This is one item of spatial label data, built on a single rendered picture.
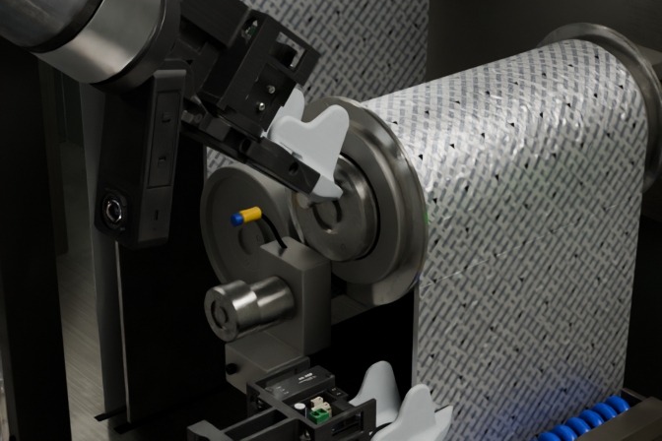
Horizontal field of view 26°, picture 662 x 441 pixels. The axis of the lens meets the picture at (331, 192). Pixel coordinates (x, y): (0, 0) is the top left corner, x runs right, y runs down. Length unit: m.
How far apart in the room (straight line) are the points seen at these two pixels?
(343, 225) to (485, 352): 0.16
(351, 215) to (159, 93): 0.19
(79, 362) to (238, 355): 0.48
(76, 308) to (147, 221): 0.75
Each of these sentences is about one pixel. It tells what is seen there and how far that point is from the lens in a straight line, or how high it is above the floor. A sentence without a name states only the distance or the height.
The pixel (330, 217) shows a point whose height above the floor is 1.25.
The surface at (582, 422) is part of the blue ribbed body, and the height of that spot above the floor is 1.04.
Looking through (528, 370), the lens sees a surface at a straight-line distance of 1.09.
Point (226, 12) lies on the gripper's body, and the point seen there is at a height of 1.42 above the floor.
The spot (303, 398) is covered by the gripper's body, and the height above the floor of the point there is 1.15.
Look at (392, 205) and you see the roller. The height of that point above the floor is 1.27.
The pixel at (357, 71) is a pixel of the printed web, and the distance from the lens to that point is 1.20.
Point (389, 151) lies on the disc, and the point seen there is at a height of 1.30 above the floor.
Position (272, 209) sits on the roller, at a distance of 1.05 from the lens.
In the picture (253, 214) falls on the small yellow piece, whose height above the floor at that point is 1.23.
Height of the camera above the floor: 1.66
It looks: 25 degrees down
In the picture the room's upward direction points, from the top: straight up
